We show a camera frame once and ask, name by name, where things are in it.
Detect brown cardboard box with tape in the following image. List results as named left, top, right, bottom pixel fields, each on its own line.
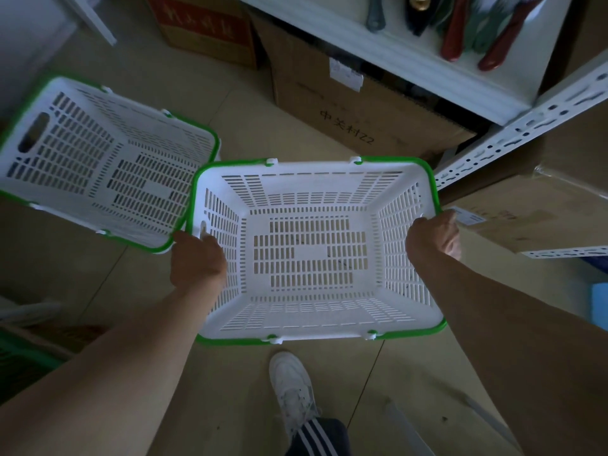
left=449, top=104, right=608, bottom=254

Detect person's left forearm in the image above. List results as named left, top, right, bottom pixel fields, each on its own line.
left=0, top=279, right=227, bottom=456

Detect blue box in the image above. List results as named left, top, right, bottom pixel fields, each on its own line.
left=588, top=257, right=608, bottom=331

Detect grey tool handle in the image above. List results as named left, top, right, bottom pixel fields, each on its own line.
left=365, top=0, right=387, bottom=33

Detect white paper label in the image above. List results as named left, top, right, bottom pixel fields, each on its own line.
left=329, top=57, right=364, bottom=93

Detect green plastic crate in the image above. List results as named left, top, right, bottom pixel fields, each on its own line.
left=0, top=326, right=63, bottom=405

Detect black brush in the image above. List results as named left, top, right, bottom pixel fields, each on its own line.
left=406, top=0, right=436, bottom=36

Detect cardboard box with red print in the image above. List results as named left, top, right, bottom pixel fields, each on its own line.
left=144, top=0, right=259, bottom=70

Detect person's right hand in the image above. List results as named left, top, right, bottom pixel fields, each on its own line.
left=404, top=210, right=463, bottom=264

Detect small white label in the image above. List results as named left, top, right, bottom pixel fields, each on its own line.
left=446, top=206, right=488, bottom=227

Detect white basket with green rim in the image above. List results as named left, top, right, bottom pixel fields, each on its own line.
left=0, top=73, right=221, bottom=254
left=185, top=156, right=448, bottom=346

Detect green tool handle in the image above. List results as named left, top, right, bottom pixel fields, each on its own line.
left=468, top=0, right=515, bottom=51

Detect person's right forearm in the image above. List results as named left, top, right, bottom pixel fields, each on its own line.
left=408, top=250, right=608, bottom=456

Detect large brown cardboard box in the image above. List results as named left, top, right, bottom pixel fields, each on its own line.
left=249, top=11, right=478, bottom=162

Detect black trouser leg white stripes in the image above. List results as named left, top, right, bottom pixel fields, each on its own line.
left=285, top=418, right=351, bottom=456

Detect white board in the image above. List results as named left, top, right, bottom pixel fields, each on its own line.
left=61, top=0, right=118, bottom=46

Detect white metal shelf rack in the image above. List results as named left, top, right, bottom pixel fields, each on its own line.
left=232, top=0, right=608, bottom=260

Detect person's left hand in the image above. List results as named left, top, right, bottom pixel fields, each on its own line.
left=169, top=231, right=228, bottom=301

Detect white sneaker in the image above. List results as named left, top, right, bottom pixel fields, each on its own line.
left=269, top=351, right=320, bottom=440

